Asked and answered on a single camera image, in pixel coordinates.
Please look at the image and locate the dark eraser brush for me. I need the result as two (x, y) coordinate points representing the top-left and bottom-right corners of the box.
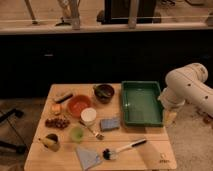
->
(53, 92), (73, 104)

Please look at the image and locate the white black dish brush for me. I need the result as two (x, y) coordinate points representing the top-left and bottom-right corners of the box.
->
(102, 139), (147, 160)

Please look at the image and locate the orange block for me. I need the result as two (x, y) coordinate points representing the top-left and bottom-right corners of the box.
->
(51, 104), (62, 115)

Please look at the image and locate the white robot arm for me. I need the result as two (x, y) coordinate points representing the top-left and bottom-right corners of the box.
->
(158, 63), (213, 126)

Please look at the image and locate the green plastic tray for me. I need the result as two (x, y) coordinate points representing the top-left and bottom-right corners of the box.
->
(121, 81), (163, 127)

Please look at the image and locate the black chair base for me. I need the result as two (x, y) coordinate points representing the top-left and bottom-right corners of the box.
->
(0, 108), (27, 155)

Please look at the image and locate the dark brown bowl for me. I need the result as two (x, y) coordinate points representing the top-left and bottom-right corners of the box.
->
(93, 84), (115, 104)

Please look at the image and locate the blue grey cloth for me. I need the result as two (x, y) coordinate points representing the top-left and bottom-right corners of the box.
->
(76, 146), (102, 171)

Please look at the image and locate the white round container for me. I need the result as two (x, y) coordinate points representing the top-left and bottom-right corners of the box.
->
(81, 107), (97, 125)

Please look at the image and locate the small green cup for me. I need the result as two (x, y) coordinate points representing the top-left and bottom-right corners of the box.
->
(70, 127), (84, 143)

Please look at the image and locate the blue sponge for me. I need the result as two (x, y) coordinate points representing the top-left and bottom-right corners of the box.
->
(100, 117), (120, 131)

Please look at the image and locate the bunch of dark grapes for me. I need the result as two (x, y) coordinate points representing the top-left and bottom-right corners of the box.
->
(45, 118), (70, 129)

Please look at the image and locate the red bowl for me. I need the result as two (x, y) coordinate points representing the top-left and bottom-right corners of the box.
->
(67, 95), (92, 118)

